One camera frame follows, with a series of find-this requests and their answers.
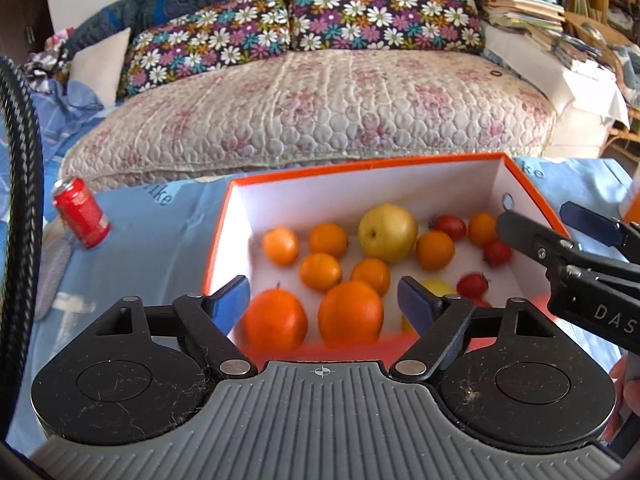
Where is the yellow green pear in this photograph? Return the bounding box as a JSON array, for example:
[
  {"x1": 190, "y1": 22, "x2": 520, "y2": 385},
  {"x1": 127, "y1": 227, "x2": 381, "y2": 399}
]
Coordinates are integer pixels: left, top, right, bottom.
[{"x1": 401, "y1": 278, "x2": 459, "y2": 334}]

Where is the large orange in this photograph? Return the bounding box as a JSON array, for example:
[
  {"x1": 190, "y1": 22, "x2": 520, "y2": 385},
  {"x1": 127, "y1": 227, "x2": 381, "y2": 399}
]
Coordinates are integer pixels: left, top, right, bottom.
[
  {"x1": 317, "y1": 281, "x2": 384, "y2": 348},
  {"x1": 242, "y1": 288, "x2": 308, "y2": 353}
]

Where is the red cherry tomato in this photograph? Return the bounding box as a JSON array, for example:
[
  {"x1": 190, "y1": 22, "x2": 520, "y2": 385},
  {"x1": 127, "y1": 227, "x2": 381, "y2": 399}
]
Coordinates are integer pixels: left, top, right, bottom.
[
  {"x1": 483, "y1": 240, "x2": 513, "y2": 268},
  {"x1": 430, "y1": 214, "x2": 468, "y2": 242},
  {"x1": 457, "y1": 272, "x2": 489, "y2": 300},
  {"x1": 472, "y1": 298, "x2": 491, "y2": 308}
]

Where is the small orange tangerine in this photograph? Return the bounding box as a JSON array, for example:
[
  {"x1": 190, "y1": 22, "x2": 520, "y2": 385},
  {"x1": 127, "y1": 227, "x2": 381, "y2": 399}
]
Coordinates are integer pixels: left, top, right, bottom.
[
  {"x1": 262, "y1": 226, "x2": 299, "y2": 268},
  {"x1": 468, "y1": 211, "x2": 499, "y2": 248},
  {"x1": 298, "y1": 252, "x2": 343, "y2": 292},
  {"x1": 416, "y1": 230, "x2": 456, "y2": 272},
  {"x1": 308, "y1": 223, "x2": 349, "y2": 260},
  {"x1": 350, "y1": 258, "x2": 390, "y2": 298}
]

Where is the yellow apple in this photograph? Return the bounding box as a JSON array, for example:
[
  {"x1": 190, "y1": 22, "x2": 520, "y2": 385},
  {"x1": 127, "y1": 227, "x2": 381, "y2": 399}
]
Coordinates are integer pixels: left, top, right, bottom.
[{"x1": 357, "y1": 203, "x2": 418, "y2": 264}]

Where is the person's right hand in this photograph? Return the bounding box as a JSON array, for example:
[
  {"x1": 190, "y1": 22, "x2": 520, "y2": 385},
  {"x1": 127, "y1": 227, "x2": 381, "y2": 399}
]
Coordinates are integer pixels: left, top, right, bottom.
[{"x1": 602, "y1": 354, "x2": 640, "y2": 442}]

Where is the orange cylindrical container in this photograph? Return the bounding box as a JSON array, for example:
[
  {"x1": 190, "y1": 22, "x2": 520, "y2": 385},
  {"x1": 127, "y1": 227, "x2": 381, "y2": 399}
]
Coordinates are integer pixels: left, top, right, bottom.
[{"x1": 618, "y1": 166, "x2": 640, "y2": 223}]

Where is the light blue tablecloth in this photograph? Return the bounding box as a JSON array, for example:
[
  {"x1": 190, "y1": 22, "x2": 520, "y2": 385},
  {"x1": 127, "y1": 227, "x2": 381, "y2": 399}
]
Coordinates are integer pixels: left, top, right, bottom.
[{"x1": 6, "y1": 157, "x2": 632, "y2": 455}]

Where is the orange cardboard box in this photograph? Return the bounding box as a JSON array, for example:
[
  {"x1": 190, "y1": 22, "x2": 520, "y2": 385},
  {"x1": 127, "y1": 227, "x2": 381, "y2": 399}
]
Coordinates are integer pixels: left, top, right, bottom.
[{"x1": 203, "y1": 154, "x2": 563, "y2": 364}]

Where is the red soda can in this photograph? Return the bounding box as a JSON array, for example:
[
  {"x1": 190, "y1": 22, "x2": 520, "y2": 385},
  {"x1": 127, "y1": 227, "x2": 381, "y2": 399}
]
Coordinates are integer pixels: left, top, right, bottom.
[{"x1": 52, "y1": 176, "x2": 111, "y2": 249}]

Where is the wicker armchair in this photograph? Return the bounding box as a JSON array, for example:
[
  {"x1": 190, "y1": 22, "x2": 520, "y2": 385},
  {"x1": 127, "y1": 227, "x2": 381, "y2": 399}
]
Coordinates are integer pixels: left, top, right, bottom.
[{"x1": 564, "y1": 12, "x2": 640, "y2": 164}]

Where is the grey glasses case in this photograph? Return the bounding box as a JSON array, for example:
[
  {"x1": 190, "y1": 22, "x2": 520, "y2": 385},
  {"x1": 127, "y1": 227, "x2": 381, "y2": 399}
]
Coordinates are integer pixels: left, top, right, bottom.
[{"x1": 34, "y1": 238, "x2": 73, "y2": 321}]

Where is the quilted sofa bed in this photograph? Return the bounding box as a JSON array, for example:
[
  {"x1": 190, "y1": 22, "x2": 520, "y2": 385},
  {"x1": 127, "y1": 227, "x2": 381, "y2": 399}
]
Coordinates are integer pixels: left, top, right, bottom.
[{"x1": 60, "y1": 0, "x2": 559, "y2": 194}]

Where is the stack of books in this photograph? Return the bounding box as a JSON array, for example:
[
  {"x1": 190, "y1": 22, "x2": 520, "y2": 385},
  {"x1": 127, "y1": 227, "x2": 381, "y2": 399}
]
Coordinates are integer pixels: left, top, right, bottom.
[{"x1": 483, "y1": 0, "x2": 565, "y2": 52}]

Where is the blue plaid blanket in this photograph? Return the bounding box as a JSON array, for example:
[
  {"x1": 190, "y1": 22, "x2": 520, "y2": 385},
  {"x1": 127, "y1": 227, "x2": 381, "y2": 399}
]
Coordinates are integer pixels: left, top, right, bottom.
[{"x1": 32, "y1": 80, "x2": 104, "y2": 162}]

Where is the white pillow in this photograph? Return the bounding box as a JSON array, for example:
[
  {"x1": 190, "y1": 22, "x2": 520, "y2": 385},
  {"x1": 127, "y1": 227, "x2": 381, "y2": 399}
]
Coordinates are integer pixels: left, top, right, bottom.
[{"x1": 70, "y1": 27, "x2": 131, "y2": 107}]

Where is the left floral cushion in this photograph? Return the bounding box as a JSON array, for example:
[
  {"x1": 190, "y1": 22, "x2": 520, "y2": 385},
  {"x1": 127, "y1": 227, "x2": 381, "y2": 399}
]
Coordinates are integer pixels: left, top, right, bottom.
[{"x1": 117, "y1": 0, "x2": 291, "y2": 99}]

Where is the floral cushion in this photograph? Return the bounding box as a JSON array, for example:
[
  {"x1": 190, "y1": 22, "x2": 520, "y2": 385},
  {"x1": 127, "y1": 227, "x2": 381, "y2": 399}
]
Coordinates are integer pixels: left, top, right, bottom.
[
  {"x1": 288, "y1": 0, "x2": 485, "y2": 53},
  {"x1": 117, "y1": 0, "x2": 291, "y2": 99}
]

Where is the right floral cushion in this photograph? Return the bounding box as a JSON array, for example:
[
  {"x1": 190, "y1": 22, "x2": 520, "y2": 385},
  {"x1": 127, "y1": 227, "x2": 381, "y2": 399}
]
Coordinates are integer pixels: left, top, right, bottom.
[{"x1": 288, "y1": 0, "x2": 485, "y2": 53}]

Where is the black braided cable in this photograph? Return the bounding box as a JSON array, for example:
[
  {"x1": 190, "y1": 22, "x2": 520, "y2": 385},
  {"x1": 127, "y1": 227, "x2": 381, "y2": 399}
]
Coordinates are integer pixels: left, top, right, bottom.
[{"x1": 0, "y1": 56, "x2": 46, "y2": 436}]

